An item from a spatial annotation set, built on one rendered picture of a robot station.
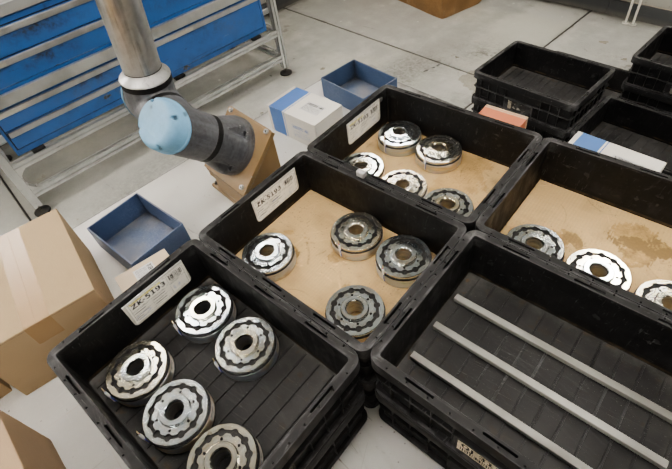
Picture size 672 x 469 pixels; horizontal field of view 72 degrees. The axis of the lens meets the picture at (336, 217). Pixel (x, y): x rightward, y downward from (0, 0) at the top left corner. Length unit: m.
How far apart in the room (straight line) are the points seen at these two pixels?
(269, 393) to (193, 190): 0.73
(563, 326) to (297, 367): 0.44
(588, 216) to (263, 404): 0.70
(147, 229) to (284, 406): 0.69
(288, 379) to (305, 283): 0.19
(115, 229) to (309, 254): 0.59
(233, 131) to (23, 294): 0.55
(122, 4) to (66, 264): 0.53
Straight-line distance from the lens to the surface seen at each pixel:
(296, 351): 0.82
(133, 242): 1.29
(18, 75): 2.56
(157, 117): 1.09
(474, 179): 1.06
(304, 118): 1.35
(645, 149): 2.01
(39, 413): 1.13
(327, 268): 0.90
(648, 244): 1.02
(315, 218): 0.99
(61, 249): 1.13
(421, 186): 1.00
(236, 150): 1.14
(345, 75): 1.64
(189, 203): 1.33
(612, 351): 0.87
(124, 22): 1.10
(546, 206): 1.03
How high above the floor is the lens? 1.54
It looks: 46 degrees down
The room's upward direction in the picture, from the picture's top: 10 degrees counter-clockwise
